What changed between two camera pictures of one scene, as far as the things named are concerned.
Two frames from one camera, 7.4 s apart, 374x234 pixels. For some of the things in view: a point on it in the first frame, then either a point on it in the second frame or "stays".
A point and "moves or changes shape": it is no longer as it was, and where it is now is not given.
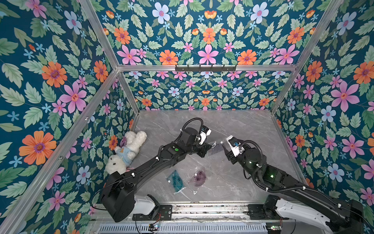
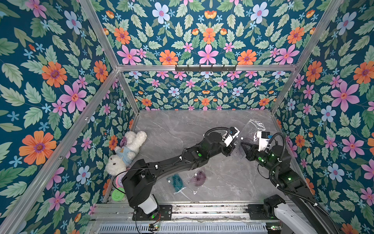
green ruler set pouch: (176, 181) stays
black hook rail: (205, 69) stays
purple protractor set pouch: (196, 182) stays
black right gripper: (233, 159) to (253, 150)
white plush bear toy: (125, 154) stays
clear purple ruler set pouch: (217, 148) moves or changes shape
